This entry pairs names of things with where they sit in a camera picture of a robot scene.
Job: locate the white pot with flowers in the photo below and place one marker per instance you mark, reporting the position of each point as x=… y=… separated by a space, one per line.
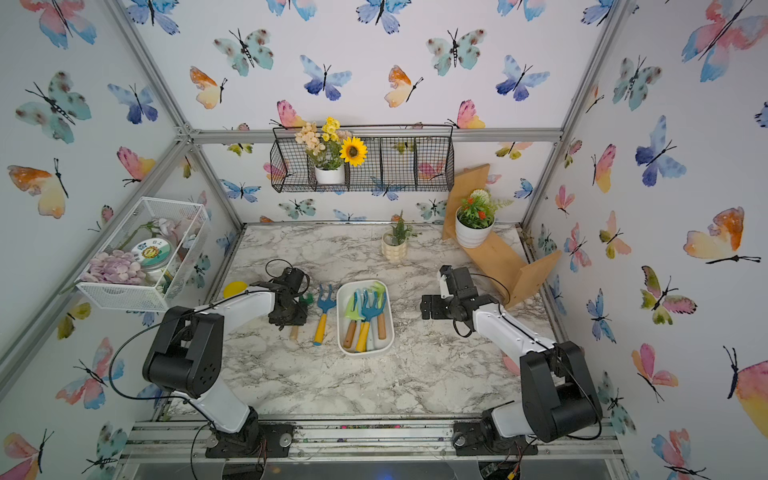
x=331 y=150

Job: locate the teal shovel yellow handle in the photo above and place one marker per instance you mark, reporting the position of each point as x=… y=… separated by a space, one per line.
x=368 y=312

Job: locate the small woven pot plant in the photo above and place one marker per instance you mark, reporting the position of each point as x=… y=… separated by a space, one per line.
x=394 y=244

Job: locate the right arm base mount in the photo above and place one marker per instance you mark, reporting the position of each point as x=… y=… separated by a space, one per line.
x=479 y=438

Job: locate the white storage box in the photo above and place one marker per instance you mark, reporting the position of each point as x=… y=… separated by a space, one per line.
x=375 y=346

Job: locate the green rake wooden handle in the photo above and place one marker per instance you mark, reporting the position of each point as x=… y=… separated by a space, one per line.
x=300 y=317

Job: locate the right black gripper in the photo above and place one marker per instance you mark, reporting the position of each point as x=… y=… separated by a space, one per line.
x=435 y=306

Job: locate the green fork wooden handle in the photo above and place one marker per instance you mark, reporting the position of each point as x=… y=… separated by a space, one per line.
x=353 y=314

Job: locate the yellow bottle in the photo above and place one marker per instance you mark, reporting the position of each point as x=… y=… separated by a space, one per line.
x=233 y=289

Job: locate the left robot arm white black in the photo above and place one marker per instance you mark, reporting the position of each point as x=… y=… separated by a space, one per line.
x=186 y=355

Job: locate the black wire wall basket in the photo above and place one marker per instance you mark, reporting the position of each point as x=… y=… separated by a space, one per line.
x=399 y=159

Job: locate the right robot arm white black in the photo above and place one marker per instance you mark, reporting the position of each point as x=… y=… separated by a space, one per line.
x=558 y=397

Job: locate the white pot red green plant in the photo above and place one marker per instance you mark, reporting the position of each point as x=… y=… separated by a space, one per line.
x=476 y=216

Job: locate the wooden stand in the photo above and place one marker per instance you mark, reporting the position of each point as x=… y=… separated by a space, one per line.
x=518 y=279

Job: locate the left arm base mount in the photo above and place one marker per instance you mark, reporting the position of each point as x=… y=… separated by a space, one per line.
x=256 y=439

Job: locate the white mesh wall basket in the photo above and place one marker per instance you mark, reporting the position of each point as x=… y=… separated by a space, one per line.
x=186 y=225

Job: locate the round tin in basket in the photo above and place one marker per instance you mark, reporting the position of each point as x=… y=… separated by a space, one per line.
x=154 y=253

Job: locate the pink purple flowers bunch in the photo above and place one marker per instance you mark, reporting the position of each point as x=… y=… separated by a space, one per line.
x=117 y=267

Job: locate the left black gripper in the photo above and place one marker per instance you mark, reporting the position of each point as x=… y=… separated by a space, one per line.
x=300 y=320

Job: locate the pink hand brush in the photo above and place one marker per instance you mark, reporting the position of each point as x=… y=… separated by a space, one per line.
x=511 y=365

